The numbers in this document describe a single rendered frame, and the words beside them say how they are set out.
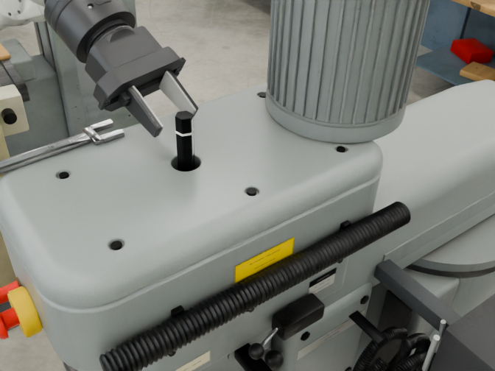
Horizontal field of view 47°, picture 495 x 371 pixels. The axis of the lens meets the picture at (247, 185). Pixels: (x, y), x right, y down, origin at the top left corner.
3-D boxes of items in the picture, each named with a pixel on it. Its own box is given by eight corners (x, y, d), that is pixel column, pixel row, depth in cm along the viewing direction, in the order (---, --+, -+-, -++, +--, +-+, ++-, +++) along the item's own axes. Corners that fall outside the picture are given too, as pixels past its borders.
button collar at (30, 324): (30, 348, 68) (19, 316, 64) (13, 315, 71) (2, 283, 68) (46, 340, 69) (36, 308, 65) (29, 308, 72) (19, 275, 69)
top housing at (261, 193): (79, 403, 62) (53, 308, 52) (4, 260, 79) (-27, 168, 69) (380, 238, 84) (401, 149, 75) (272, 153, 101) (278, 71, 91)
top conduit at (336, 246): (114, 392, 59) (110, 372, 57) (97, 364, 61) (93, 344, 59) (409, 228, 80) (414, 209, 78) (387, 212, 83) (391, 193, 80)
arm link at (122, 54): (171, 91, 77) (118, 28, 78) (194, 45, 69) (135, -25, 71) (95, 128, 69) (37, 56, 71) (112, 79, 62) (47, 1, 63)
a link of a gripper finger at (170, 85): (196, 107, 69) (164, 70, 69) (188, 122, 71) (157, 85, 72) (205, 102, 70) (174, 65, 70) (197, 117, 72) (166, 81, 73)
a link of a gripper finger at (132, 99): (158, 138, 68) (126, 100, 69) (166, 124, 66) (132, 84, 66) (147, 143, 67) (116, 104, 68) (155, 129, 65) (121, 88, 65)
